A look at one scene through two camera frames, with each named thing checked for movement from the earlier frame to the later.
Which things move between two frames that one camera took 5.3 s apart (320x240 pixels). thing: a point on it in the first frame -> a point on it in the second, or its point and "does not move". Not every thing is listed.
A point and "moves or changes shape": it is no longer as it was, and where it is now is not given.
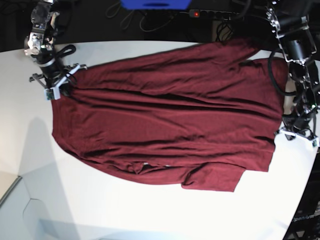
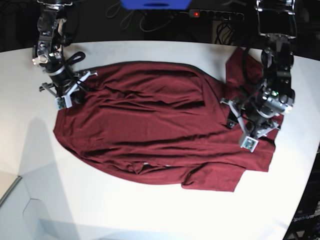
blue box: (155, 5) does not move
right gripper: (297, 128) -> (253, 123)
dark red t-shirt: (200, 115) moves or changes shape
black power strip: (216, 14) does not move
